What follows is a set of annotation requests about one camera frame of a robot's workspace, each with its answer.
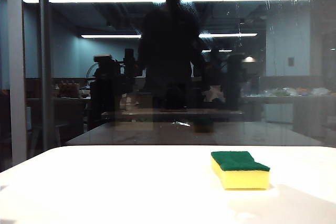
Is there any yellow sponge with green scourer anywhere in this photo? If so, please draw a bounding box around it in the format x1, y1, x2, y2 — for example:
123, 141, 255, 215
211, 151, 271, 191

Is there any grey metal window mullion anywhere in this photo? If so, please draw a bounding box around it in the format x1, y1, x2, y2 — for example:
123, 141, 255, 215
38, 0, 55, 151

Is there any large glass window pane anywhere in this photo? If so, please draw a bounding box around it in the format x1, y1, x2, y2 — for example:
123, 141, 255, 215
22, 0, 336, 148

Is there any white window frame post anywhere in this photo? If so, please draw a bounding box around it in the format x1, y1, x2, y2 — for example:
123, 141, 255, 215
5, 0, 28, 166

